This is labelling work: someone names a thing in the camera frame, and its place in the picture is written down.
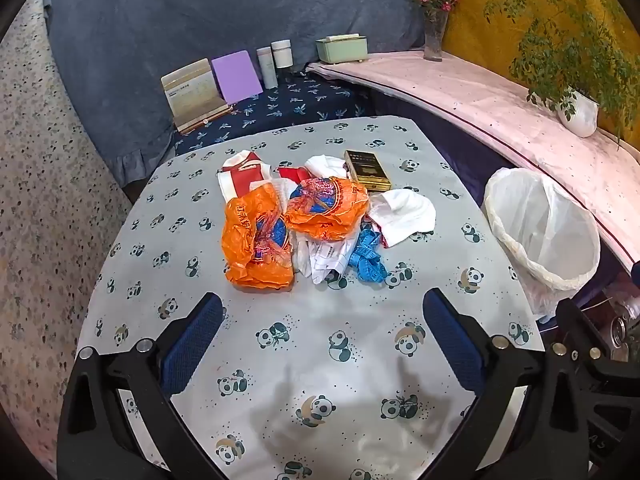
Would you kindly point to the navy patterned cloth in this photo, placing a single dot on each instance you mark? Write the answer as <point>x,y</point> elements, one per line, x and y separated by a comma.
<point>300,105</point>

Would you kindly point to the purple box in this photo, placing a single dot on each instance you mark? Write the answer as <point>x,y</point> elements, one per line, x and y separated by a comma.
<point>235,77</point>

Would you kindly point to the red wrapper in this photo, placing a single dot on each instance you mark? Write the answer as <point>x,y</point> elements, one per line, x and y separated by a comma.
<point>292,175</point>

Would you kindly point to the trash bin with white liner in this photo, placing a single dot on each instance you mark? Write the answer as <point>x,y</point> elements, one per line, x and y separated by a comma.
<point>545,240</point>

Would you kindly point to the tall white bottle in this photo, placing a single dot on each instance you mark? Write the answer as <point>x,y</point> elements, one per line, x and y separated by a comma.
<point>266,67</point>

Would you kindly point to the blue-grey hanging cloth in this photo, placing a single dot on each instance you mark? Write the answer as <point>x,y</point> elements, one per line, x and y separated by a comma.
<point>200,10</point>

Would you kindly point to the white tissue pack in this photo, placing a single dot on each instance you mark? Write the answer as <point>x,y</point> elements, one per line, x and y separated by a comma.
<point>325,165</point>

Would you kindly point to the gold box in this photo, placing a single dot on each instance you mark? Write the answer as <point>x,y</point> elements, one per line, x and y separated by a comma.
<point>367,170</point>

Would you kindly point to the mustard yellow hanging cloth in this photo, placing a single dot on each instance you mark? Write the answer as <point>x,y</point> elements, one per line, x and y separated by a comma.
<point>470,35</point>

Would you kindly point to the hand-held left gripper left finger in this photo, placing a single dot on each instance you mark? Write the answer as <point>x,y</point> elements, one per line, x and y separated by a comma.
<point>192,340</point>

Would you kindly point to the short white jar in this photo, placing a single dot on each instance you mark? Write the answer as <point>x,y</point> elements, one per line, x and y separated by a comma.
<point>281,55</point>

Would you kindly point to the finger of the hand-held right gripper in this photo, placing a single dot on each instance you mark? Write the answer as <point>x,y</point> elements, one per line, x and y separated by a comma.
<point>575,322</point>

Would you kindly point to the green plant in white pot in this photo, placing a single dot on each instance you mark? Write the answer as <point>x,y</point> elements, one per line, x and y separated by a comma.
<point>577,110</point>

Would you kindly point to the green tissue box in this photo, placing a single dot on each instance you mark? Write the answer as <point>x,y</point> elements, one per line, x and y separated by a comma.
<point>342,50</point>

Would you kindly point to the white towel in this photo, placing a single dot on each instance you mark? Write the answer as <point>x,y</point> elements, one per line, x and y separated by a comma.
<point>405,215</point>

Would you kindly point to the beige cardboard box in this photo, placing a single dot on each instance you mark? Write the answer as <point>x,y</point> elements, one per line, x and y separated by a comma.
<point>192,92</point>

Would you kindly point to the small orange plastic bag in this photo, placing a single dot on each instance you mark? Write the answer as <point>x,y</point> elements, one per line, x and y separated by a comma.
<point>340,210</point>

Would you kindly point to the glass vase with pink flowers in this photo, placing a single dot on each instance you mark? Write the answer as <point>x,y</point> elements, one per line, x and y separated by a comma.
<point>434,35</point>

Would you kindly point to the white printed plastic bag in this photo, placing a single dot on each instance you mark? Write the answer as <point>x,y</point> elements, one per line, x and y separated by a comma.
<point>325,260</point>

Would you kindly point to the red and white packaging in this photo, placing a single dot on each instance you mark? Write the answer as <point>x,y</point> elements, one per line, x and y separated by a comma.
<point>240,175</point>

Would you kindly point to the large orange plastic bag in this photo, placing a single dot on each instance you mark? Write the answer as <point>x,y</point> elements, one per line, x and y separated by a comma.
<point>245,255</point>

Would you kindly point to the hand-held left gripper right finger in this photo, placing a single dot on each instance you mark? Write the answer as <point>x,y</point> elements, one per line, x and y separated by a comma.
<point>452,340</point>

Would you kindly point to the pink bed sheet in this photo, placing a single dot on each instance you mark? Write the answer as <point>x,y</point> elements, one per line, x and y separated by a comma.
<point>475,100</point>

